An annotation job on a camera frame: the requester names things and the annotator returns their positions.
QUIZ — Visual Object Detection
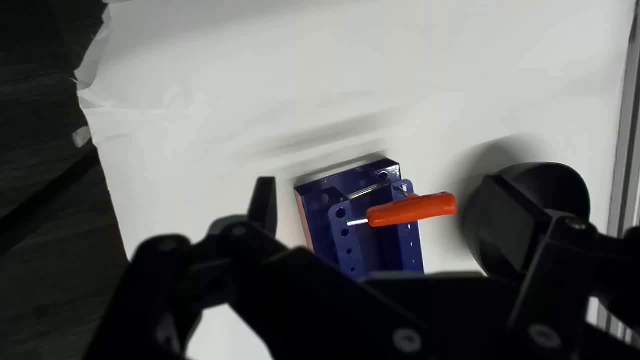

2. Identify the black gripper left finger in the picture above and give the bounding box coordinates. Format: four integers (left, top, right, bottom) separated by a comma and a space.
85, 177, 427, 360

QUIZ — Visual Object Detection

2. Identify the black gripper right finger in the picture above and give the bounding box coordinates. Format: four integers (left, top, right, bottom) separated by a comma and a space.
374, 175, 640, 360

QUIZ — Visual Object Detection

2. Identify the orange handled metal tool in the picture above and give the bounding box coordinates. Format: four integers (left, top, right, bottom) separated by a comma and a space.
349, 193, 458, 228

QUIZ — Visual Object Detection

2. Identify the white table cloth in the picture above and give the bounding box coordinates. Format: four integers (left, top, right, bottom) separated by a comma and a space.
70, 0, 640, 360

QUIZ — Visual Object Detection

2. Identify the grey metal frame post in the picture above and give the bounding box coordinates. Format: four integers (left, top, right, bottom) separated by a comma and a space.
604, 12, 640, 336

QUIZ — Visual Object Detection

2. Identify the blue metal bracket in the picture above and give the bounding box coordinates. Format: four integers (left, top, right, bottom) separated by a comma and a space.
294, 159, 424, 279

